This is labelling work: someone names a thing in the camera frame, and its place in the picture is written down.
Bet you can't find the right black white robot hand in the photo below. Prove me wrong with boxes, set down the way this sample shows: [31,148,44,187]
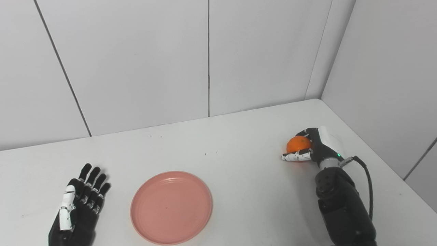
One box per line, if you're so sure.
[281,125,346,168]

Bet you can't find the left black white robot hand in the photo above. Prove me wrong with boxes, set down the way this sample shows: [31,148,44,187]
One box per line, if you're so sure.
[48,163,112,246]

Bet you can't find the orange fruit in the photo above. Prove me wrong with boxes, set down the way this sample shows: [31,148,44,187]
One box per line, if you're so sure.
[286,135,313,154]

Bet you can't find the pink round plate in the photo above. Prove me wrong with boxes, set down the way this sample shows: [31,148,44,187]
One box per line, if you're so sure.
[130,171,213,246]

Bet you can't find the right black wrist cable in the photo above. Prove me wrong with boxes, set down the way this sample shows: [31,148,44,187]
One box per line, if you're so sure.
[338,155,374,220]

